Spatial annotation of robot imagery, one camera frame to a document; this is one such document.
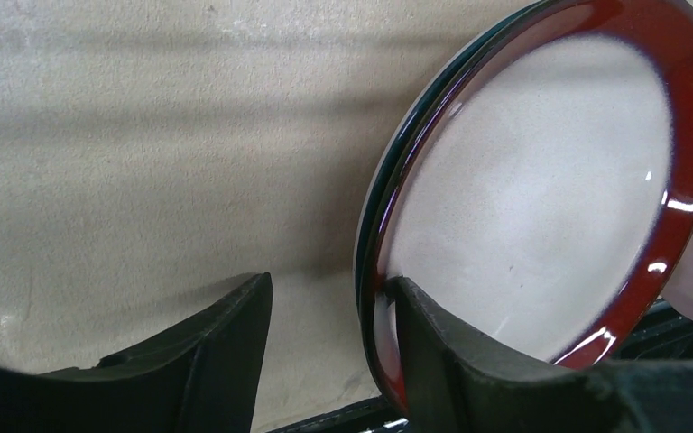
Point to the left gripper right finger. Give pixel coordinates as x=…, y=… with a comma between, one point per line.
x=459, y=379

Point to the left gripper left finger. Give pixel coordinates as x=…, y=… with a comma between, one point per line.
x=199, y=375

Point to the red rimmed plate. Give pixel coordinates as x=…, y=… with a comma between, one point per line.
x=548, y=194

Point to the black base frame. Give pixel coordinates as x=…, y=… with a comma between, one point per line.
x=662, y=334

